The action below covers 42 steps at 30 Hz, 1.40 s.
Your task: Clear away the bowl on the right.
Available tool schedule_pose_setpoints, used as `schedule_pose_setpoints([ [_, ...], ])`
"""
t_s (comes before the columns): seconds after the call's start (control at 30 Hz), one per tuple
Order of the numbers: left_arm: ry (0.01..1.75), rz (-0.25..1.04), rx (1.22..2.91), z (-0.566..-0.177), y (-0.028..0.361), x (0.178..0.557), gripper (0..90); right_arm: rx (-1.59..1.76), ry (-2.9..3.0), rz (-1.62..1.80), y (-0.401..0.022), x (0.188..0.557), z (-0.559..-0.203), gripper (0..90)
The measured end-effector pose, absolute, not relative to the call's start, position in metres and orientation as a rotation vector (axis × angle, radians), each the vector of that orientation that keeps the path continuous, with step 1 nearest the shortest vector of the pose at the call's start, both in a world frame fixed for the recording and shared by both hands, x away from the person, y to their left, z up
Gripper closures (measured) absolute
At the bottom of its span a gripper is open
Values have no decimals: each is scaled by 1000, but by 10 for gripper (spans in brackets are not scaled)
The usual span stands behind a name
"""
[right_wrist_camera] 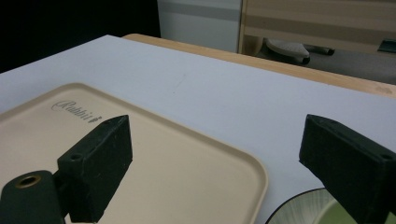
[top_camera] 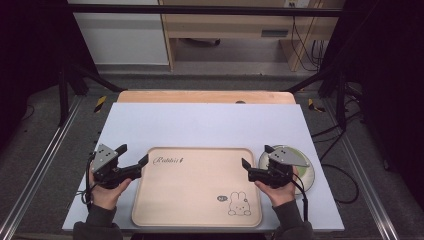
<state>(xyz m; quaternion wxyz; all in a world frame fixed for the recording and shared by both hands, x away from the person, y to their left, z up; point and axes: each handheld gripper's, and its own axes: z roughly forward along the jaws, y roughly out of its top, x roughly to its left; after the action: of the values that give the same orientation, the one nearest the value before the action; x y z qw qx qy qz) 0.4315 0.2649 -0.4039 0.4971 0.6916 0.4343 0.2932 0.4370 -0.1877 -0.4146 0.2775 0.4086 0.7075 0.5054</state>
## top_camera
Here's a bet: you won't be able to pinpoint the hand-held gripper cable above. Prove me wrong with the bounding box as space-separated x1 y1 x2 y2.
291 171 310 223
80 152 98 212

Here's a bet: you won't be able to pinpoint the black metal stand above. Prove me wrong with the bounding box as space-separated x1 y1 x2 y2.
57 58 125 128
285 64 348 132

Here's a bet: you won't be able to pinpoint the left hand-held gripper cable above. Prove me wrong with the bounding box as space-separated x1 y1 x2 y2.
80 152 98 212

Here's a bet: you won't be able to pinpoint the black horizontal frame bar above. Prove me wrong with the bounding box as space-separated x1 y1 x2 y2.
66 3 345 18

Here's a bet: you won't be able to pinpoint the white table cover board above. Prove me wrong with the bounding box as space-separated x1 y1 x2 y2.
61 102 345 233

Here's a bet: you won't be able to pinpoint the white wall socket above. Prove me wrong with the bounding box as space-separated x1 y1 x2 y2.
283 0 312 9

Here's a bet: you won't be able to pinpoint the person's left hand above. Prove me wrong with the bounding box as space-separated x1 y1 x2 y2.
88 169 133 211

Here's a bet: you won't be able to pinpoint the black floor cable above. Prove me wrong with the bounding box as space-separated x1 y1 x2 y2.
310 109 362 205

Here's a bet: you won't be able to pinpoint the aluminium floor rail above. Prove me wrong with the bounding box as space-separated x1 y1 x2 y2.
0 95 84 240
323 99 403 240

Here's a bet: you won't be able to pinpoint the person's right hand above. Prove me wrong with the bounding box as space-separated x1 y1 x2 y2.
254 165 299 208

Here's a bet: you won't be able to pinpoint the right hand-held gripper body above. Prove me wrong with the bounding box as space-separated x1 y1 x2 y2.
247 146 311 189

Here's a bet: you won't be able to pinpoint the right hand-held gripper cable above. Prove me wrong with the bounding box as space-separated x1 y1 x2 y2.
291 171 310 223

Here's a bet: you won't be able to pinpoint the black curtain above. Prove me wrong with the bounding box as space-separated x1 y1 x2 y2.
0 0 100 154
319 0 424 204

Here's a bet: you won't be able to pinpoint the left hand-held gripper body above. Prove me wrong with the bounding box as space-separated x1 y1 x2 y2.
91 143 143 190

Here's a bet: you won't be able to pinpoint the white cabinet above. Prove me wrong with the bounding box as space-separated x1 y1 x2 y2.
67 0 170 67

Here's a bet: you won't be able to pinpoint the wooden tray with rabbit print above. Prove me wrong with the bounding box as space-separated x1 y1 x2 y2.
131 146 264 229

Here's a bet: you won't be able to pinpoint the wooden desk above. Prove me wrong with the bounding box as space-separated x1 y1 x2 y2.
158 0 346 73

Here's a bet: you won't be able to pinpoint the white and green round plate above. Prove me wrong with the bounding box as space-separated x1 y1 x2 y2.
258 144 316 196

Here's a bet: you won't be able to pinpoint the yellow and black tape marker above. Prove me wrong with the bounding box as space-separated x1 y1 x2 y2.
307 98 327 114
93 95 108 114

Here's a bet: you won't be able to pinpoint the black cables under desk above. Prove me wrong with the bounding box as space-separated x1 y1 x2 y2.
290 15 327 73

